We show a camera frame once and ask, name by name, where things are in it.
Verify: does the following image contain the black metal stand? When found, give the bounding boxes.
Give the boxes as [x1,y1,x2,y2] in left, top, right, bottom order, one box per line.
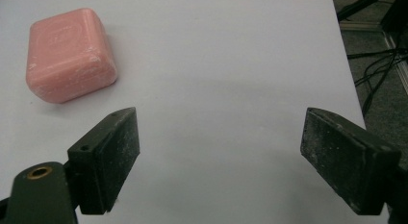
[336,0,408,33]

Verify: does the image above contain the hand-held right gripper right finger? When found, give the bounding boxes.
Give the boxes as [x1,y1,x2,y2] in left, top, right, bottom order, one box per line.
[299,107,402,216]

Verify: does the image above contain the black cables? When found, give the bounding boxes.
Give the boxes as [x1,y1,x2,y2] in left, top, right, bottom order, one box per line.
[346,47,408,116]

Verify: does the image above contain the pink soap bar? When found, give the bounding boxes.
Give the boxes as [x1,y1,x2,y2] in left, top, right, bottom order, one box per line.
[25,7,118,105]

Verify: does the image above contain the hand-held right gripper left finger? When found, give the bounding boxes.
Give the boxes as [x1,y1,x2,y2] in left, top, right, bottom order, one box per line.
[66,107,141,215]

